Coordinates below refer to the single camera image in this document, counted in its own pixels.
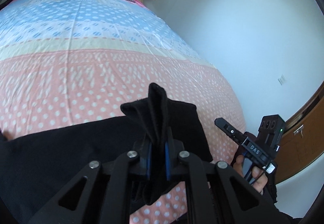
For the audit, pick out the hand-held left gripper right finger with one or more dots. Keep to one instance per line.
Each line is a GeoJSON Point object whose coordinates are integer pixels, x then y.
{"type": "Point", "coordinates": [173, 160]}

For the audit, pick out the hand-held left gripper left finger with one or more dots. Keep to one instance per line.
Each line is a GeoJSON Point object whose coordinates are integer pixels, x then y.
{"type": "Point", "coordinates": [144, 160]}

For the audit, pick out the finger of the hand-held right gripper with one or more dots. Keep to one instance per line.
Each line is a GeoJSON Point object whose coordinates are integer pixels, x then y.
{"type": "Point", "coordinates": [227, 129]}

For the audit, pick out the black pants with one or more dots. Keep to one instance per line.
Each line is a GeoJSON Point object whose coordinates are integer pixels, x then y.
{"type": "Point", "coordinates": [63, 150]}

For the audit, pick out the person's right forearm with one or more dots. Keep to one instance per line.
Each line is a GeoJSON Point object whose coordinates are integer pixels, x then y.
{"type": "Point", "coordinates": [272, 188]}

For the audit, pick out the person's right hand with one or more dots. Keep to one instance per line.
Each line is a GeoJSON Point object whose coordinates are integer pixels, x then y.
{"type": "Point", "coordinates": [258, 181]}

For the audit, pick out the wooden door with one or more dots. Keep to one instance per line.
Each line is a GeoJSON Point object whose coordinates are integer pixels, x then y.
{"type": "Point", "coordinates": [303, 143]}

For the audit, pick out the dotted pink and blue bedsheet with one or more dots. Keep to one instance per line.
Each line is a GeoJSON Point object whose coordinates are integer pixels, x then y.
{"type": "Point", "coordinates": [101, 49]}

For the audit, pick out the white wall socket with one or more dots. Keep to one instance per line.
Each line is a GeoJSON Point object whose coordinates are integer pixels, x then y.
{"type": "Point", "coordinates": [281, 79]}

